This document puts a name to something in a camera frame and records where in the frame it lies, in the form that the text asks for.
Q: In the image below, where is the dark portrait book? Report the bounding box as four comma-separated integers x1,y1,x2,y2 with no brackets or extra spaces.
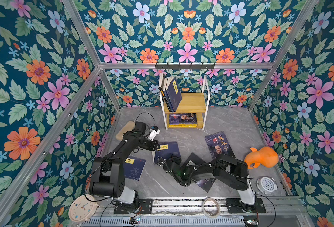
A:
204,131,235,159
169,113,197,125

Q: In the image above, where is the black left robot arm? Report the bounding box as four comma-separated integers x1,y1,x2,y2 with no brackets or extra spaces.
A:
88,121,160,204

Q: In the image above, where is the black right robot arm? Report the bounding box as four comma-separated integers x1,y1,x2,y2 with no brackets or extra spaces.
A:
158,154,256,207

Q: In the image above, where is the black wolf cover book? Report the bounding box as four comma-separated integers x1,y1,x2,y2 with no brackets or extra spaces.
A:
183,153,216,193

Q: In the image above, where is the beige oblong pad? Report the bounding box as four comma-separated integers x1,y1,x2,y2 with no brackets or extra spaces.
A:
115,121,135,141

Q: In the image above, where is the wooden white bookshelf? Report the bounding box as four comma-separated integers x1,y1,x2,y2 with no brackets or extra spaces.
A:
159,76,211,130

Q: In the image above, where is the black book on shelf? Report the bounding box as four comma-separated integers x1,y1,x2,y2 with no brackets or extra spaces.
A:
158,74,171,111

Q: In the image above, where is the orange gourd toy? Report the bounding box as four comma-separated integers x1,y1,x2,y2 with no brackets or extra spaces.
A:
244,147,279,170

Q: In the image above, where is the cream round clock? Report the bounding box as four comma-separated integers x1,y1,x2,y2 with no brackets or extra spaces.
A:
68,194,99,222

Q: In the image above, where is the white alarm clock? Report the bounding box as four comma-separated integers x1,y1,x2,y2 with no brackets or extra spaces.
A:
256,176,277,195

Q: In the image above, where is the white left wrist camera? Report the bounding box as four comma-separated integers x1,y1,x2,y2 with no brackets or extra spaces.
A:
147,126,160,141

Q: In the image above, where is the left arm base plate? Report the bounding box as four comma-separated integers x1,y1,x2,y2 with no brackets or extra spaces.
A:
114,198,153,215

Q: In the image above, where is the tape roll ring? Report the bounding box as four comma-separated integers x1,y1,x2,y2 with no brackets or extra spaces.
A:
202,198,220,218

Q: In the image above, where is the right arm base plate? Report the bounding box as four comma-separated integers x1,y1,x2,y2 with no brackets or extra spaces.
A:
226,198,266,214

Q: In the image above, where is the black hook rail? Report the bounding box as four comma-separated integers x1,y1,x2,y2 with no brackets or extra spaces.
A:
155,62,215,71

